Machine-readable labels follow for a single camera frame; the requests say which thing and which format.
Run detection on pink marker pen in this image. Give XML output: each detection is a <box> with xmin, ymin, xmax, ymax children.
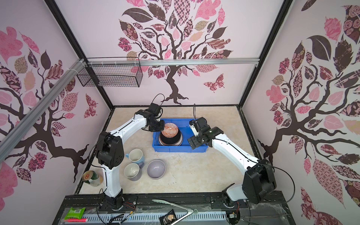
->
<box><xmin>64</xmin><ymin>218</ymin><xmax>88</xmax><ymax>223</ymax></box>

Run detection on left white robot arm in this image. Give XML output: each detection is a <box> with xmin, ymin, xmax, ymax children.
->
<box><xmin>95</xmin><ymin>103</ymin><xmax>165</xmax><ymax>209</ymax></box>

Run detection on light blue mug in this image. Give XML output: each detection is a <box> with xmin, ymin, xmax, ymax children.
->
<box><xmin>125</xmin><ymin>149</ymin><xmax>145</xmax><ymax>168</ymax></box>

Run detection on green snack packet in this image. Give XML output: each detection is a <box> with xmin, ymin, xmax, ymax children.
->
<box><xmin>64</xmin><ymin>207</ymin><xmax>85</xmax><ymax>220</ymax></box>

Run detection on blue plastic bin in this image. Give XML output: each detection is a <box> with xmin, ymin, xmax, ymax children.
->
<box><xmin>152</xmin><ymin>118</ymin><xmax>209</xmax><ymax>153</ymax></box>

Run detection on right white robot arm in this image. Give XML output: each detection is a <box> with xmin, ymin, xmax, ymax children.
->
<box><xmin>187</xmin><ymin>117</ymin><xmax>277</xmax><ymax>205</ymax></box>

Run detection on dark snack packet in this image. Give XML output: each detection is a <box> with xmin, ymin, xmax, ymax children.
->
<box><xmin>159</xmin><ymin>209</ymin><xmax>177</xmax><ymax>225</ymax></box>

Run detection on sunburst pattern white plate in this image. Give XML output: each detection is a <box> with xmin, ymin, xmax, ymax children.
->
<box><xmin>157</xmin><ymin>134</ymin><xmax>184</xmax><ymax>147</ymax></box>

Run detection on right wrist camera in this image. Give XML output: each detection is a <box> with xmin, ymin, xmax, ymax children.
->
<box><xmin>189</xmin><ymin>120</ymin><xmax>199</xmax><ymax>137</ymax></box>

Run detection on green drink can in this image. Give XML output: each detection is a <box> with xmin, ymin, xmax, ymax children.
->
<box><xmin>82</xmin><ymin>171</ymin><xmax>103</xmax><ymax>187</ymax></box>

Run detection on red patterned bowl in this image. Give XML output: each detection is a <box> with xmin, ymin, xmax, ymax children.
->
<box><xmin>161</xmin><ymin>123</ymin><xmax>179</xmax><ymax>138</ymax></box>

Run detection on lavender mug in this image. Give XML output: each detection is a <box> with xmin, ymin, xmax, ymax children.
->
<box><xmin>124</xmin><ymin>163</ymin><xmax>142</xmax><ymax>182</ymax></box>

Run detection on green handled metal tongs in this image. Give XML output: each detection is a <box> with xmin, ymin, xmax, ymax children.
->
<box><xmin>152</xmin><ymin>199</ymin><xmax>198</xmax><ymax>225</ymax></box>

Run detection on black wire basket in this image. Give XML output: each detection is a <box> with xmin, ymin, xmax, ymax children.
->
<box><xmin>77</xmin><ymin>56</ymin><xmax>143</xmax><ymax>88</ymax></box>

